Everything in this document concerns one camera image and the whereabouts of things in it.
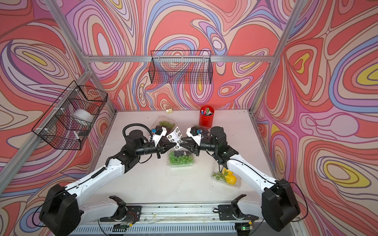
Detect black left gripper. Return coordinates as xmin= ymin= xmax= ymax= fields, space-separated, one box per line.
xmin=134 ymin=140 xmax=176 ymax=160

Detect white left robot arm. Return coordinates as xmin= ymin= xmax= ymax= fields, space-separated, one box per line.
xmin=36 ymin=123 xmax=176 ymax=236

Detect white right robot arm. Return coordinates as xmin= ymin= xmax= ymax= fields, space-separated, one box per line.
xmin=180 ymin=126 xmax=301 ymax=232

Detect clear box green black grapes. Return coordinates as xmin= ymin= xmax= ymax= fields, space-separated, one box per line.
xmin=167 ymin=150 xmax=195 ymax=167

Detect clear box red green grapes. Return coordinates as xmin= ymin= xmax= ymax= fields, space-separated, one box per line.
xmin=150 ymin=116 xmax=176 ymax=133

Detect red pen cup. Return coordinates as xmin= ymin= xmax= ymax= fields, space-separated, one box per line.
xmin=199 ymin=105 xmax=215 ymax=128

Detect clear box with lemons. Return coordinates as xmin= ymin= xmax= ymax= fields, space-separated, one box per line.
xmin=211 ymin=168 xmax=241 ymax=188

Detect white tape roll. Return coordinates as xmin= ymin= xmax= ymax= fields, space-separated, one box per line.
xmin=71 ymin=109 xmax=94 ymax=123

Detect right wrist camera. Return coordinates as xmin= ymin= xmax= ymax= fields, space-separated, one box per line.
xmin=186 ymin=126 xmax=202 ymax=145

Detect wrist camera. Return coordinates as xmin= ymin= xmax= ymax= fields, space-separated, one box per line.
xmin=186 ymin=126 xmax=202 ymax=145
xmin=152 ymin=125 xmax=167 ymax=146

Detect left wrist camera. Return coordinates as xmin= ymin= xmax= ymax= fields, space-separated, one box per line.
xmin=152 ymin=125 xmax=167 ymax=146

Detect black wire basket on back wall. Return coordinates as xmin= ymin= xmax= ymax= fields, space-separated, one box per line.
xmin=148 ymin=50 xmax=213 ymax=85

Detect black wire basket on wall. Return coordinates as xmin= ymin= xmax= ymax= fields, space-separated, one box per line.
xmin=148 ymin=50 xmax=213 ymax=85
xmin=32 ymin=82 xmax=108 ymax=150

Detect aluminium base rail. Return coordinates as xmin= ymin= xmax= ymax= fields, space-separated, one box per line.
xmin=98 ymin=202 xmax=275 ymax=235

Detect black wire basket on left wall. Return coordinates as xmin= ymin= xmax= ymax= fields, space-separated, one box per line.
xmin=32 ymin=82 xmax=108 ymax=150

